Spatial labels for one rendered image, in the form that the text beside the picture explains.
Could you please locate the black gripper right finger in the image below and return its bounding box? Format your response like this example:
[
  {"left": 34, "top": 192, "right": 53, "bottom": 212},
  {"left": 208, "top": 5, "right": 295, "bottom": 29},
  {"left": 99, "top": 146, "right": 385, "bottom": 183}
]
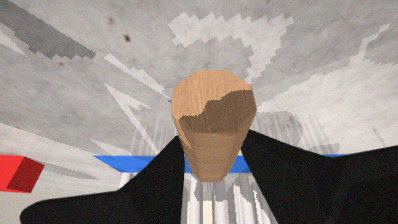
[{"left": 241, "top": 129, "right": 398, "bottom": 224}]

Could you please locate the red cube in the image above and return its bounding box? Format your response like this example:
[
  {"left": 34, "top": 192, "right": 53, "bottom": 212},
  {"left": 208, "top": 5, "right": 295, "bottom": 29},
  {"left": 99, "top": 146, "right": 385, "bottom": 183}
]
[{"left": 0, "top": 155, "right": 45, "bottom": 193}]

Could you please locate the blue flat strip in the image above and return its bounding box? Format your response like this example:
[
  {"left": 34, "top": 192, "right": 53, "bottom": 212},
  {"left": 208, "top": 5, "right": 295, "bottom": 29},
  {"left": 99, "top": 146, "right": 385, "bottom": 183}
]
[{"left": 92, "top": 155, "right": 251, "bottom": 174}]

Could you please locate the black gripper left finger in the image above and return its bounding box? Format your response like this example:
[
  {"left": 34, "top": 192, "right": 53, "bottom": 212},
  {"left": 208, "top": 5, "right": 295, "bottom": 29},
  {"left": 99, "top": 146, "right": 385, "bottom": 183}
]
[{"left": 19, "top": 135, "right": 185, "bottom": 224}]

